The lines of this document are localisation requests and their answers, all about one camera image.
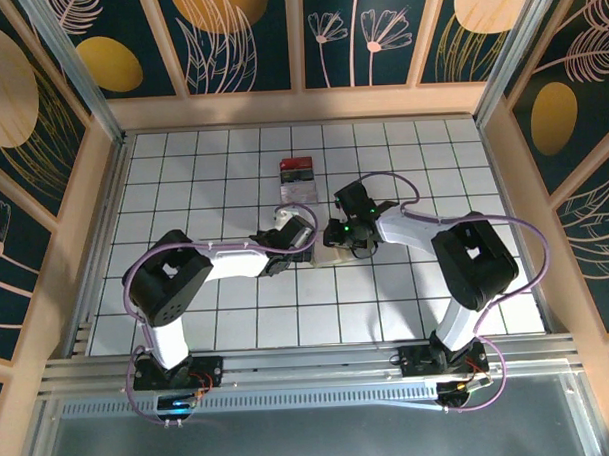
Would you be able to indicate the green card holder wallet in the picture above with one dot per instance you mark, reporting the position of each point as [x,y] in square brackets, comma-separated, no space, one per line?
[330,259]

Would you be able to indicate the clear acrylic card stand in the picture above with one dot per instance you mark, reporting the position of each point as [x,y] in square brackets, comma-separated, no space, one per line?
[317,200]

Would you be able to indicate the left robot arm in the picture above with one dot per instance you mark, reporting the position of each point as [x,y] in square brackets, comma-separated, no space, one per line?
[230,263]

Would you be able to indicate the white blossom VIP card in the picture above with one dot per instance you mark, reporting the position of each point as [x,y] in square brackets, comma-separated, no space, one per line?
[298,194]

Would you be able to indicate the black VIP card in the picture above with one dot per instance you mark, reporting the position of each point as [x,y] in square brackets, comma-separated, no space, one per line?
[296,176]

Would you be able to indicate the red card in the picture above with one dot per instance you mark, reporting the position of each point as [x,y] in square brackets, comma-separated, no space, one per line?
[297,164]

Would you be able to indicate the black controller board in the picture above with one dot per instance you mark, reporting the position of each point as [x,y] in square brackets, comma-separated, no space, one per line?
[175,405]
[460,395]

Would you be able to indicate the grey metal shelf panel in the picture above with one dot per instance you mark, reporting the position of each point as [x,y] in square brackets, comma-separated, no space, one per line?
[312,438]

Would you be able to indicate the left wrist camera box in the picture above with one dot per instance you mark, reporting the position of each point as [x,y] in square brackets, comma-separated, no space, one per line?
[299,233]

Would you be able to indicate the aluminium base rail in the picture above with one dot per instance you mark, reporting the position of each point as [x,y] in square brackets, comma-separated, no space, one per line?
[309,363]

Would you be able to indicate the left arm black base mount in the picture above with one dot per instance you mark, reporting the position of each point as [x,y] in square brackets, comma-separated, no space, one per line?
[209,366]

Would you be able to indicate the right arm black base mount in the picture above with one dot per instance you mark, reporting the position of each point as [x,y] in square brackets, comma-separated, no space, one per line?
[414,359]

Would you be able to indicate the aluminium side rail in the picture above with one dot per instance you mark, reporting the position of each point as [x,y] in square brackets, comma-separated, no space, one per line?
[114,194]

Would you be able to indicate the aluminium corner post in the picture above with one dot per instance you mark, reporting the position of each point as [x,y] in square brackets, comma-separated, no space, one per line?
[73,61]
[518,40]

